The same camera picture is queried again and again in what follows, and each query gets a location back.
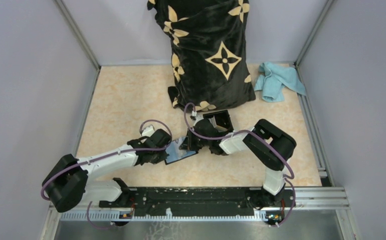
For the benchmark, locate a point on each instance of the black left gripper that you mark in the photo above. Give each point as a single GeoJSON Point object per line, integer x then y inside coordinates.
{"type": "Point", "coordinates": [160, 158]}

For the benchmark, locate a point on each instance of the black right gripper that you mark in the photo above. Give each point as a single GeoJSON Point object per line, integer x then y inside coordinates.
{"type": "Point", "coordinates": [188, 144]}

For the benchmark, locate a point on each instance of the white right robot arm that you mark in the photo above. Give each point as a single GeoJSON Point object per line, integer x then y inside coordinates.
{"type": "Point", "coordinates": [272, 146]}

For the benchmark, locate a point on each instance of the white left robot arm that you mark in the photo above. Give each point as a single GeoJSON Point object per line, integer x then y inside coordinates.
{"type": "Point", "coordinates": [75, 181]}

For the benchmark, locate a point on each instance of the stack of cards in box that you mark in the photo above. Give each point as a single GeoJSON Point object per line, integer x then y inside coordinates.
{"type": "Point", "coordinates": [219, 123]}

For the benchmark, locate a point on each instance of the black plastic card box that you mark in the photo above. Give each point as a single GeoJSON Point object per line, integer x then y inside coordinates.
{"type": "Point", "coordinates": [222, 113]}

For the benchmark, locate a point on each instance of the black floral plush blanket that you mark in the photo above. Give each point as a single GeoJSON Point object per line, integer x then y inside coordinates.
{"type": "Point", "coordinates": [208, 52]}

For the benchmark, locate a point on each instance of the light blue cloth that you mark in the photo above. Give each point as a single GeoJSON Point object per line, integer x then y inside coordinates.
{"type": "Point", "coordinates": [274, 78]}

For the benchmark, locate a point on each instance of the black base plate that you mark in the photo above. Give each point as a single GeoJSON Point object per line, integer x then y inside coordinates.
{"type": "Point", "coordinates": [196, 202]}

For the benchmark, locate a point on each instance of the aluminium frame rail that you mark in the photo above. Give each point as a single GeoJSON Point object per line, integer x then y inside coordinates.
{"type": "Point", "coordinates": [304, 198]}

